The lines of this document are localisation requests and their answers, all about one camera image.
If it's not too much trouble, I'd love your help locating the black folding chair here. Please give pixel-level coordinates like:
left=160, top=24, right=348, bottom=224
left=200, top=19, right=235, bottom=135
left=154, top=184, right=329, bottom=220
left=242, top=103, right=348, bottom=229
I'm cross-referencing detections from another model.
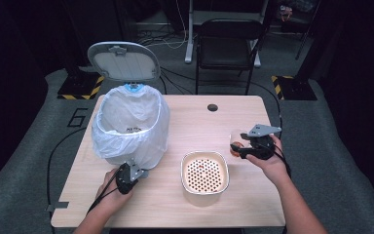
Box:
left=194, top=18, right=265, bottom=96

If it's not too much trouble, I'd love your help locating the white and blue pedal trash can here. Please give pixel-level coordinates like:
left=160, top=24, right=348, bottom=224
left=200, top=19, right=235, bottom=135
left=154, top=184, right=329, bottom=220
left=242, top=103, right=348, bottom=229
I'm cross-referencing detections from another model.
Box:
left=87, top=40, right=162, bottom=179

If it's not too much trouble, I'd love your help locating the beige bowl with perforated strainer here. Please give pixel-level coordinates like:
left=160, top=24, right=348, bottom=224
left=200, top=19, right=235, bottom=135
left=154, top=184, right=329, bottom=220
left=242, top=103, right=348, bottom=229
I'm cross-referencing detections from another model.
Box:
left=180, top=150, right=231, bottom=196

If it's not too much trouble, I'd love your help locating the white floor cable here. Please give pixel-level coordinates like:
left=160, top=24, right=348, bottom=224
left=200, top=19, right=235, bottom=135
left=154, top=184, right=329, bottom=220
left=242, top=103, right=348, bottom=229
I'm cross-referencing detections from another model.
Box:
left=132, top=0, right=189, bottom=52

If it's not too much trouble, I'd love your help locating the white plastic trash bag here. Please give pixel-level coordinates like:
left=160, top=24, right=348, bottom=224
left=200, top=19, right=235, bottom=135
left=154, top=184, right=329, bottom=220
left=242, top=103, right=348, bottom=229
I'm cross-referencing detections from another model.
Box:
left=91, top=84, right=171, bottom=171

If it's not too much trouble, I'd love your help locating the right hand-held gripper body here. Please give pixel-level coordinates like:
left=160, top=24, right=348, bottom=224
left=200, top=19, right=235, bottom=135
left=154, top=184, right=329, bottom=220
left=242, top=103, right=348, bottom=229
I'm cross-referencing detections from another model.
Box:
left=245, top=123, right=282, bottom=161

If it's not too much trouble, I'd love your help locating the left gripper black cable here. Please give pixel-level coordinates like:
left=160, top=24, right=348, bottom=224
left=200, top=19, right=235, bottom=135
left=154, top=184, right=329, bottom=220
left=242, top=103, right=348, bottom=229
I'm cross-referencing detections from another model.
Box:
left=86, top=168, right=125, bottom=216

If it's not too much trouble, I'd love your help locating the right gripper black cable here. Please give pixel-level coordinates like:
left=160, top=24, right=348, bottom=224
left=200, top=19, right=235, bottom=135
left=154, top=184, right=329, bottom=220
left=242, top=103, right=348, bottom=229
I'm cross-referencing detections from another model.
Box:
left=272, top=142, right=293, bottom=179

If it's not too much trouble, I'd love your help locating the person's right hand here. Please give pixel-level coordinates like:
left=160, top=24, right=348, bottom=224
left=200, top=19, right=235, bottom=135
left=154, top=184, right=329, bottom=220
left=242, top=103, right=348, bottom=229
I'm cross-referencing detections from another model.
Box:
left=245, top=135, right=290, bottom=186

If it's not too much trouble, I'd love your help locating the grey tape strip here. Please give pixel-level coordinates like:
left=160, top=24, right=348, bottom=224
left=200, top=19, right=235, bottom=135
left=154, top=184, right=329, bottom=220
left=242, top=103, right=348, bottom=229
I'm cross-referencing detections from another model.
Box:
left=46, top=201, right=70, bottom=213

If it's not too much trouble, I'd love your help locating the black base with hazard stripes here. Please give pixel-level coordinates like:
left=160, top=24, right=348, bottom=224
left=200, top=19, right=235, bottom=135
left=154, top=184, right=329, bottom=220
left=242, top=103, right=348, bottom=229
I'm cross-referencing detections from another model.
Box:
left=56, top=72, right=106, bottom=101
left=271, top=75, right=318, bottom=101

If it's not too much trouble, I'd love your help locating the dark tripod stand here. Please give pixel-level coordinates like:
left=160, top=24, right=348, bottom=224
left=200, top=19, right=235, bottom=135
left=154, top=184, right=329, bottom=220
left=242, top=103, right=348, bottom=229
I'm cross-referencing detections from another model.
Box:
left=294, top=0, right=322, bottom=61

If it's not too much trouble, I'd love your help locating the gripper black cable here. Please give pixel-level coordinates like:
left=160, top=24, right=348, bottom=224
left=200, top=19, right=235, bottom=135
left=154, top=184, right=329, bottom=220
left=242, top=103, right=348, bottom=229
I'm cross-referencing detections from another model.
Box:
left=272, top=142, right=293, bottom=179
left=86, top=168, right=125, bottom=216

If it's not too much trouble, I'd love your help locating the white metal desk frame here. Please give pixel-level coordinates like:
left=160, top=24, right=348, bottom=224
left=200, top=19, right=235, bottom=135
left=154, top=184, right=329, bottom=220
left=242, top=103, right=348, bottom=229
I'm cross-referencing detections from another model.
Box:
left=184, top=0, right=271, bottom=68

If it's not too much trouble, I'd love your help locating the person's left hand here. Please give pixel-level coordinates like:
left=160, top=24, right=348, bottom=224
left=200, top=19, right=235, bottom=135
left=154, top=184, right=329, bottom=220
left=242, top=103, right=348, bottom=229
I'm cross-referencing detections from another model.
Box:
left=94, top=168, right=134, bottom=213

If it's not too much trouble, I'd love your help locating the black floor cable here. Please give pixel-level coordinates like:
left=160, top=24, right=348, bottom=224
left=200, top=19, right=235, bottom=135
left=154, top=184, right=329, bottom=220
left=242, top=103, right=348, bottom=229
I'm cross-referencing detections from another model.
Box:
left=46, top=127, right=88, bottom=234
left=220, top=79, right=283, bottom=131

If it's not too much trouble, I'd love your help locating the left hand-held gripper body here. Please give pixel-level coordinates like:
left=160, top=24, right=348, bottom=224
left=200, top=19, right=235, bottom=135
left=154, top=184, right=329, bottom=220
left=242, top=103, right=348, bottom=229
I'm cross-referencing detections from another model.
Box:
left=115, top=162, right=145, bottom=196

